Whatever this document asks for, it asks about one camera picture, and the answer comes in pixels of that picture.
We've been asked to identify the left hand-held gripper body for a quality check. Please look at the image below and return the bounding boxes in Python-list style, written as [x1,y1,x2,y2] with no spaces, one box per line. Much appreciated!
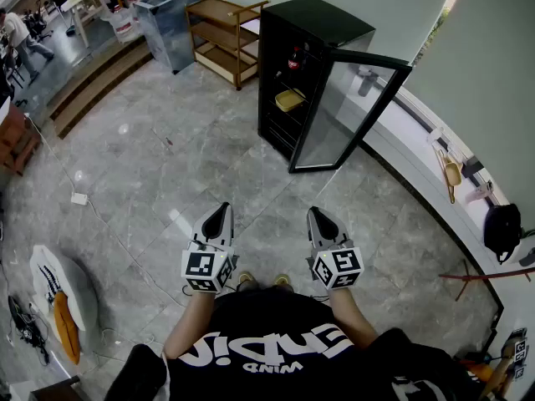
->
[180,236,240,295]

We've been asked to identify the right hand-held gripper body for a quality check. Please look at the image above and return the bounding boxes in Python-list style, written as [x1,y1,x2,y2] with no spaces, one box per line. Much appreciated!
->
[305,240,365,291]

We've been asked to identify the black glass door fridge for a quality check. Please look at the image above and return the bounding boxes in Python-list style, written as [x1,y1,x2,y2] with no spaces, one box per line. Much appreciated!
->
[257,0,414,175]

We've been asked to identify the person's right forearm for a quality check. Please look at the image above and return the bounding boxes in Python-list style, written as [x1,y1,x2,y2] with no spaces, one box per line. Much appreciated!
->
[327,286,380,350]

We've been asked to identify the person's left forearm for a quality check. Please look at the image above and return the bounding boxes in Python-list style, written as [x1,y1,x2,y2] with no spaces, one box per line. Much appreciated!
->
[162,291,219,359]

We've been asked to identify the grey marble floor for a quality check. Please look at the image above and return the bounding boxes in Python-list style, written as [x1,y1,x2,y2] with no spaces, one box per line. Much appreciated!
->
[0,14,505,401]

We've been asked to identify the grey bottle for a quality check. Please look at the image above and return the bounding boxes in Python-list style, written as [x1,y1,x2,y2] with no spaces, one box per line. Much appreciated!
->
[357,65,379,98]

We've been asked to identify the person's left shoe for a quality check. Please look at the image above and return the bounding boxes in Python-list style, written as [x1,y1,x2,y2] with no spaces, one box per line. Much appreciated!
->
[237,271,259,292]

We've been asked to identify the person's black printed shirt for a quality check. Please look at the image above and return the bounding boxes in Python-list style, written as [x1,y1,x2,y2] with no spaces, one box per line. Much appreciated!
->
[104,285,509,401]

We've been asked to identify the white round chair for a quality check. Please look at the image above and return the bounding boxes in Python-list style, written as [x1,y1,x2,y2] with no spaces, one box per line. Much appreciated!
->
[28,244,100,353]

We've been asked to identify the wooden scoop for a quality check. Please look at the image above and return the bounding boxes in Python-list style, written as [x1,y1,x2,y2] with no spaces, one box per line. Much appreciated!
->
[434,148,463,205]

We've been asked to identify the yellow tray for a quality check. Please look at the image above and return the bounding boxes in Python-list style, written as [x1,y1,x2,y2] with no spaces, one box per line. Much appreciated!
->
[274,88,307,113]

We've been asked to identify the pink cup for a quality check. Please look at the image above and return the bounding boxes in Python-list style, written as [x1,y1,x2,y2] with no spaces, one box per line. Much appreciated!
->
[464,180,495,205]

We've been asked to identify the orange cushion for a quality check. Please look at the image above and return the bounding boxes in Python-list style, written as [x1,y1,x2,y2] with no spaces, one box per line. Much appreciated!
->
[53,291,82,366]

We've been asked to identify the black backpack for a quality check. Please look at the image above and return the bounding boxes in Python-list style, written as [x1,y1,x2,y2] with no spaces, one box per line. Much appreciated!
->
[483,202,524,266]

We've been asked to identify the wooden steps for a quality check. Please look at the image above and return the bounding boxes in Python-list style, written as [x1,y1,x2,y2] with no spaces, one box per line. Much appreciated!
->
[48,38,154,140]

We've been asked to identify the wooden shelf cart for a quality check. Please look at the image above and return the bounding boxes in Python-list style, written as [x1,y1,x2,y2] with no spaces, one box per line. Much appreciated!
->
[185,0,271,92]

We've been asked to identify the spare hand-held gripper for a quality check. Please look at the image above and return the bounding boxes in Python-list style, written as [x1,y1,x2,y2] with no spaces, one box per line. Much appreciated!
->
[499,327,530,380]

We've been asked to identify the shiny metal cabinet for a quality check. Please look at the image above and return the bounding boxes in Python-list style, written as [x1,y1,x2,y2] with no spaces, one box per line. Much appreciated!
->
[134,0,206,75]

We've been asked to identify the brown wooden bench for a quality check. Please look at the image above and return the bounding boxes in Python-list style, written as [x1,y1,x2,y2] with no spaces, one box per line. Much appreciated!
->
[0,104,43,177]

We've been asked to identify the clear water jug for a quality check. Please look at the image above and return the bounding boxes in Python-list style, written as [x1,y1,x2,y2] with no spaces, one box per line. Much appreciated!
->
[109,6,141,43]

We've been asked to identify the black office chair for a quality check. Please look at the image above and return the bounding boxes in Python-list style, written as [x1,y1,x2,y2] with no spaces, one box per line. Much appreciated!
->
[24,0,54,43]

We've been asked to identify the tangle of black cables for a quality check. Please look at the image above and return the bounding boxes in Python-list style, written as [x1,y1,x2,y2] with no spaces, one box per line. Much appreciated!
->
[7,294,51,366]

